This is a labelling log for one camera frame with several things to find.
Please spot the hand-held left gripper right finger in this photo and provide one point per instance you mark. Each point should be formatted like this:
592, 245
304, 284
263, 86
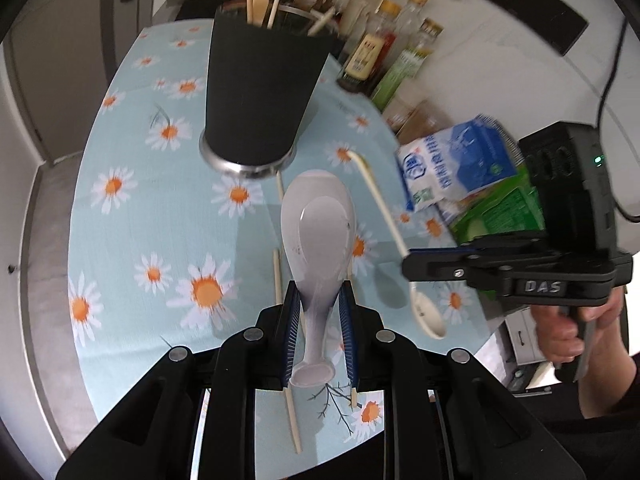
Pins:
348, 335

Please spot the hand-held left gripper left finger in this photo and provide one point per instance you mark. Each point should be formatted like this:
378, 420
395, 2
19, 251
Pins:
292, 332

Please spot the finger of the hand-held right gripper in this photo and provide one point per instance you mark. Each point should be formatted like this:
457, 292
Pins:
500, 245
450, 272

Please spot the cream spoon with cartoon print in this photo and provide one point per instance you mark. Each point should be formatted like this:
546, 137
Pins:
385, 210

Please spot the white rice paddle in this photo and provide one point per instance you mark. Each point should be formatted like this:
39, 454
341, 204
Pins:
317, 240

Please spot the black utensil holder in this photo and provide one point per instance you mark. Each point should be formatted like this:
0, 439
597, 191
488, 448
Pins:
260, 95

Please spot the cream spoon with bear print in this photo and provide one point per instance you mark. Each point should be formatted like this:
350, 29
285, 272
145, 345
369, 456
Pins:
260, 10

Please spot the person's right forearm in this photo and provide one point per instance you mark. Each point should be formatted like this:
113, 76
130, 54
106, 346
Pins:
607, 375

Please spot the person's right hand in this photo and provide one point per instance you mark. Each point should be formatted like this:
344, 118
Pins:
557, 335

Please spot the green sugar bag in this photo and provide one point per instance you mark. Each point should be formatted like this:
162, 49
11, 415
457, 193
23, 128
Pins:
500, 215

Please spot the blue white salt bag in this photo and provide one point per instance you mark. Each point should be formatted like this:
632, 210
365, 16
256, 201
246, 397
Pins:
460, 160

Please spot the clear spice jar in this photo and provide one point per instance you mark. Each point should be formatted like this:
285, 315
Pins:
412, 117

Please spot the blue daisy print tablecloth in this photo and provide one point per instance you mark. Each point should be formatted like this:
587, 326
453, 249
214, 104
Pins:
150, 220

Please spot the row of condiment bottles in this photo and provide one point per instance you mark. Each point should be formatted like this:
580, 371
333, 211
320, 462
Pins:
365, 57

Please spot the dark kitchen sink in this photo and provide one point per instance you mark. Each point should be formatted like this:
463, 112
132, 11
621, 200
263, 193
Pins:
192, 2

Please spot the grey door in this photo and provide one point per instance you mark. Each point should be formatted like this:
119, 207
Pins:
75, 60

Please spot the black wall outlet panel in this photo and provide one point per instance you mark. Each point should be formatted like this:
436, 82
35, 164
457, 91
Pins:
535, 7

